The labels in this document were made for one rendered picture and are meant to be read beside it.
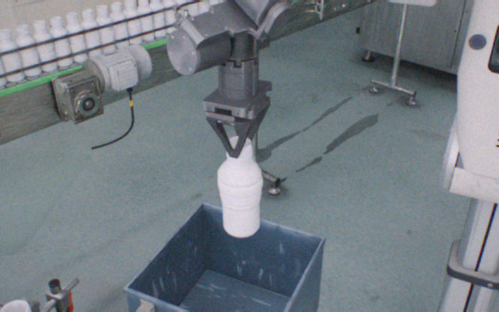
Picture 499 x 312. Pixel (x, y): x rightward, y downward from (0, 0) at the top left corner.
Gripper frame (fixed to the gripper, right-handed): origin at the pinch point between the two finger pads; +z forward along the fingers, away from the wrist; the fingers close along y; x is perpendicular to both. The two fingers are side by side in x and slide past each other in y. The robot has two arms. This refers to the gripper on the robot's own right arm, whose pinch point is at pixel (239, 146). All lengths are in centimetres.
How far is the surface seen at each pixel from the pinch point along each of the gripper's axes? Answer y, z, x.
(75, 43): -77, 21, -99
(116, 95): -87, 44, -93
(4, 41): -55, 15, -108
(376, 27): -365, 89, -50
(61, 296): 19.3, 22.1, -22.2
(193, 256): -22, 47, -23
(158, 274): -7.7, 41.0, -23.5
